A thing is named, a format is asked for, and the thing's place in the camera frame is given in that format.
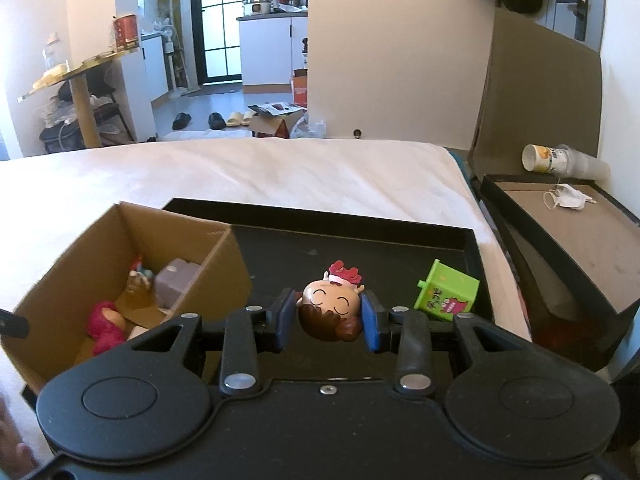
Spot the white low cabinet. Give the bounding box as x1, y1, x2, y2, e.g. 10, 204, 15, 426
122, 35, 169, 107

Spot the white floor mat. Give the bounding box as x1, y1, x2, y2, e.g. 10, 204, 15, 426
159, 128, 254, 142

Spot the blue figurine with red crab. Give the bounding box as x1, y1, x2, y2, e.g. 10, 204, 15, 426
127, 255, 157, 292

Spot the open cardboard box with papers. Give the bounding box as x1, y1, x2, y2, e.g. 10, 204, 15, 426
248, 102, 307, 140

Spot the stack of clear plastic cups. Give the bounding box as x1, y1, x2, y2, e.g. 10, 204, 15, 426
559, 146, 611, 181

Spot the black framed glass door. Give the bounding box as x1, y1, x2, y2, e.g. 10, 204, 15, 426
192, 0, 246, 87

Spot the white face mask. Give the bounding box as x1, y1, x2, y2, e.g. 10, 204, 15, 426
543, 183, 597, 211

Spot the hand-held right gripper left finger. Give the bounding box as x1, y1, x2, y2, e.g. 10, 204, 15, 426
129, 287, 301, 396

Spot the shallow black box lid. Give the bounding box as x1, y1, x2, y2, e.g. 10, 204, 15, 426
479, 174, 640, 317

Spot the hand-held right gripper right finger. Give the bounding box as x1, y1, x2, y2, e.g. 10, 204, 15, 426
360, 290, 532, 395

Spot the brown-haired doll head figurine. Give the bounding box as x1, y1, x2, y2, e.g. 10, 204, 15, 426
298, 260, 367, 344

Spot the brown cardboard sheet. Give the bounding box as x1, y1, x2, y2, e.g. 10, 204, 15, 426
467, 7, 602, 182

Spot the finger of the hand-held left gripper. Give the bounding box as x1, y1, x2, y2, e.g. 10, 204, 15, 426
0, 308, 30, 340

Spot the white bed sheet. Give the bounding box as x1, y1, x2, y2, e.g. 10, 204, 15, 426
0, 139, 532, 480

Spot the black tray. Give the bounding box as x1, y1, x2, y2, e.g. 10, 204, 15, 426
162, 197, 497, 382

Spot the white standing fan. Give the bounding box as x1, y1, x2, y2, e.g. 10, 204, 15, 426
154, 19, 189, 99

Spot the white kitchen cabinet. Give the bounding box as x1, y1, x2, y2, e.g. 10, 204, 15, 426
237, 14, 310, 96

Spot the green toy box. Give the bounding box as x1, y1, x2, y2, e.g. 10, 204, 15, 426
413, 259, 481, 322

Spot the orange carton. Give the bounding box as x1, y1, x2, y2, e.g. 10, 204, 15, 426
291, 69, 310, 109

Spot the black door handle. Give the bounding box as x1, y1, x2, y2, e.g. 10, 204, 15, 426
569, 0, 592, 42

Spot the black chair with clutter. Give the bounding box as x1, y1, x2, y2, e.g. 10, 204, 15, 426
39, 79, 137, 155

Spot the round yellow table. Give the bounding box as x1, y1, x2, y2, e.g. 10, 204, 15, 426
16, 50, 142, 149

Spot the glass jar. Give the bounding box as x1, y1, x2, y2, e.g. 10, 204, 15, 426
43, 32, 69, 72

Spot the clear plastic bag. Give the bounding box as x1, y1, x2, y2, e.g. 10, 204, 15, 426
289, 116, 327, 140

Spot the pink plush toy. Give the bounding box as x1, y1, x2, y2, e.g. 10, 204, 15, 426
87, 301, 130, 357

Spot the brown cardboard box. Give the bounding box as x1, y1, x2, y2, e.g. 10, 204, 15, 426
0, 201, 254, 397

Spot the white charger plug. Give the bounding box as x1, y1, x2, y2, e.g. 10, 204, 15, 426
153, 258, 202, 309

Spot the red tin can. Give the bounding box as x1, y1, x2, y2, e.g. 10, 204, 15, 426
112, 14, 141, 52

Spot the person's left hand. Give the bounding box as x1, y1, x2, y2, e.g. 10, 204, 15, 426
0, 396, 39, 480

